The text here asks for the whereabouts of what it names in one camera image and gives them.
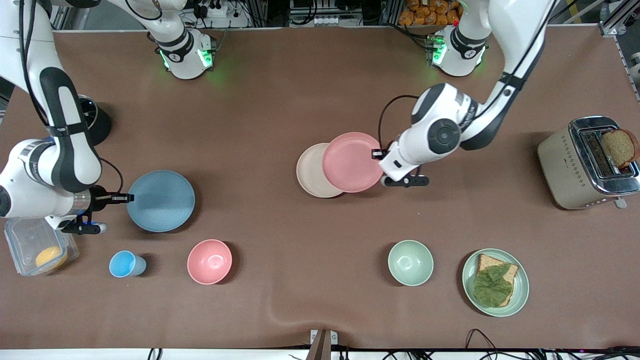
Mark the pink plate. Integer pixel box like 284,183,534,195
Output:
322,132,385,193

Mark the blue plate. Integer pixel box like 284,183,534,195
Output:
126,170,196,233

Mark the blue cup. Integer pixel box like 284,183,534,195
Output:
109,250,147,278

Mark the beige plate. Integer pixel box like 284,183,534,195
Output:
296,143,346,198

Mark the orange fruit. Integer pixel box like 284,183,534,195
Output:
35,246,68,271

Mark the clear plastic container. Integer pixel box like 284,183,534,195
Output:
5,216,80,277

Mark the pink bowl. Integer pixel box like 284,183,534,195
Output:
187,239,233,285

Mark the mint green bowl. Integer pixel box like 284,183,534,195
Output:
388,240,434,287

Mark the bag of orange buns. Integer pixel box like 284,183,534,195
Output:
398,0,463,27

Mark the bread slice under lettuce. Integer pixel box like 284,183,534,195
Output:
474,254,520,307

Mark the green lettuce leaf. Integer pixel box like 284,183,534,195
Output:
473,264,514,308

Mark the beige toaster with chrome top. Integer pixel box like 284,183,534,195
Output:
537,116,640,211

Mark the mint green plate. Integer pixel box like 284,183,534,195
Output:
462,248,530,317

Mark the brown bread slice in toaster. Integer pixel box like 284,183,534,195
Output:
601,129,640,170

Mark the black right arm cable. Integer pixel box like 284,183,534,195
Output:
99,157,124,196

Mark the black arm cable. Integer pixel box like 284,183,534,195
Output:
377,95,421,151
99,157,124,196

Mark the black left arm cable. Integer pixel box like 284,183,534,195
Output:
377,95,421,151

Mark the black pot with blue handle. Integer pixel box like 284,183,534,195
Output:
77,95,112,147

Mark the metal table bracket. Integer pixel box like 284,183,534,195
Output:
306,329,338,360

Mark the black cable at table edge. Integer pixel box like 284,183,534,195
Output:
465,328,501,351

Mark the aluminium frame post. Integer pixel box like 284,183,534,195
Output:
597,0,640,37

